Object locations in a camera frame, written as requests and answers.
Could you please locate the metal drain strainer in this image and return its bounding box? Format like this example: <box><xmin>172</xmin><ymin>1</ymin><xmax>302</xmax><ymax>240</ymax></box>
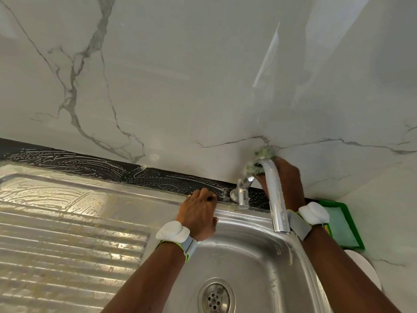
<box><xmin>197</xmin><ymin>277</ymin><xmax>237</xmax><ymax>313</ymax></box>

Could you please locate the chrome faucet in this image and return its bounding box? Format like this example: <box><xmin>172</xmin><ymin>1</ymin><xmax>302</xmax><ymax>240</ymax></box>
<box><xmin>230</xmin><ymin>158</ymin><xmax>291</xmax><ymax>234</ymax></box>

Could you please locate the white bowl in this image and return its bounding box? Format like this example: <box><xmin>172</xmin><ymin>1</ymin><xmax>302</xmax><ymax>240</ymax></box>
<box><xmin>344</xmin><ymin>250</ymin><xmax>383</xmax><ymax>291</ymax></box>

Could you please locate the stainless steel sink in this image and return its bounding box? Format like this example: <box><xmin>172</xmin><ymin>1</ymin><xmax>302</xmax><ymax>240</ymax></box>
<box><xmin>0</xmin><ymin>163</ymin><xmax>333</xmax><ymax>313</ymax></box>

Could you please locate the green scrub sponge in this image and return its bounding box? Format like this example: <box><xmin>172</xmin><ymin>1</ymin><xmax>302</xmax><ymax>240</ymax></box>
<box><xmin>253</xmin><ymin>145</ymin><xmax>276</xmax><ymax>168</ymax></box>

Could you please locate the person's right hand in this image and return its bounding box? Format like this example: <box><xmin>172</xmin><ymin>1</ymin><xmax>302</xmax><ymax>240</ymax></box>
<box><xmin>257</xmin><ymin>156</ymin><xmax>307</xmax><ymax>213</ymax></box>

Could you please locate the green soap tray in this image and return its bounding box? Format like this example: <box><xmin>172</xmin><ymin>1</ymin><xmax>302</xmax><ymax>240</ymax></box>
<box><xmin>313</xmin><ymin>197</ymin><xmax>366</xmax><ymax>252</ymax></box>

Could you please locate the person's right forearm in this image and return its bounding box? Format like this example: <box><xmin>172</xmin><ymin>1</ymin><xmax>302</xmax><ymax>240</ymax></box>
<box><xmin>301</xmin><ymin>226</ymin><xmax>401</xmax><ymax>313</ymax></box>

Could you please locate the white left wrist tracker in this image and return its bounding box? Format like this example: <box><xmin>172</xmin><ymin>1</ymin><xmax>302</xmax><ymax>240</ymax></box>
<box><xmin>155</xmin><ymin>220</ymin><xmax>198</xmax><ymax>261</ymax></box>

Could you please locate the person's left forearm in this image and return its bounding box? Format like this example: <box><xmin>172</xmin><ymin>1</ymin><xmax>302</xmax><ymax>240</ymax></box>
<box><xmin>101</xmin><ymin>243</ymin><xmax>186</xmax><ymax>313</ymax></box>

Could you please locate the person's left hand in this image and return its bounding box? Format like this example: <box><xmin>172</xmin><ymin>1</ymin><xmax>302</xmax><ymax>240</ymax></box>
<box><xmin>176</xmin><ymin>187</ymin><xmax>220</xmax><ymax>242</ymax></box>

